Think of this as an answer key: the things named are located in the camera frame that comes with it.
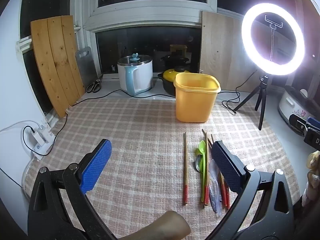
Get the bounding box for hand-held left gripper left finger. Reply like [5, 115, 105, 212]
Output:
[27, 139, 118, 240]

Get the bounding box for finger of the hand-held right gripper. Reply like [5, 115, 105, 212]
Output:
[290, 114, 320, 132]

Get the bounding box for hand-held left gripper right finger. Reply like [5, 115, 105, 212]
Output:
[207, 140, 295, 240]

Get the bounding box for red-tipped wooden chopstick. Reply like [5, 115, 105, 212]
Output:
[217, 172, 228, 208]
[224, 180, 231, 209]
[204, 131, 210, 207]
[183, 132, 189, 205]
[201, 129, 209, 207]
[211, 134, 225, 207]

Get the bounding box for metal spoon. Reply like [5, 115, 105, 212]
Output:
[194, 154, 204, 173]

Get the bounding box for clear plastic spoon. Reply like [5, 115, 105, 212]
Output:
[209, 159, 223, 215]

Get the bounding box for large green plastic spoon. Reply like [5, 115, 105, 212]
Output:
[199, 140, 208, 203]

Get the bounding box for small green plastic spoon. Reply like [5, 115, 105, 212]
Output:
[195, 147, 206, 203]

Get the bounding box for yellow plastic container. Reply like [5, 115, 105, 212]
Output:
[174, 73, 222, 123]

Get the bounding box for person's right hand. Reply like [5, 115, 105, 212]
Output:
[301, 151, 320, 206]

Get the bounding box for person's left hand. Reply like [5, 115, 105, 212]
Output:
[134, 210, 192, 240]

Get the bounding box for white rice cooker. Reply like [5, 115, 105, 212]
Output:
[278, 85, 320, 137]

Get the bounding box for checked table cloth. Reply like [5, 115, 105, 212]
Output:
[24, 97, 300, 240]

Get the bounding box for black tripod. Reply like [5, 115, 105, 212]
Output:
[233, 75, 270, 131]

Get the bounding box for white power strip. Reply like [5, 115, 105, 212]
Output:
[32, 122, 56, 156]

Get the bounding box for black pot with yellow lid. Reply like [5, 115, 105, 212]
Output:
[157, 66, 193, 97]

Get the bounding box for grey cutting board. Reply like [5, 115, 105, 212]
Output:
[75, 47, 100, 87]

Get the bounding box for phone holder clamp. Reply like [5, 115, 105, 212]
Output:
[264, 15, 283, 61]

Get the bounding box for pine wood board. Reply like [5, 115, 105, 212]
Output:
[30, 15, 86, 118]

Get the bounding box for light plywood board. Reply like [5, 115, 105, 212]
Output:
[199, 11, 259, 91]

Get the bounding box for black pot power cable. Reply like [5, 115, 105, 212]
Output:
[23, 89, 131, 156]

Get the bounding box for black ring light cable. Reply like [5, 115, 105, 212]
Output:
[222, 70, 257, 115]

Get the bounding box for black-handled scissors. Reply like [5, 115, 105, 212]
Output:
[86, 74, 104, 93]

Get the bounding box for white cable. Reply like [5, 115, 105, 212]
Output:
[0, 119, 42, 133]

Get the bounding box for white electric pot blue handle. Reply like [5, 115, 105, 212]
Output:
[117, 53, 154, 96]

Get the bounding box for white window frame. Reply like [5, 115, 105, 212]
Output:
[70, 0, 220, 78]

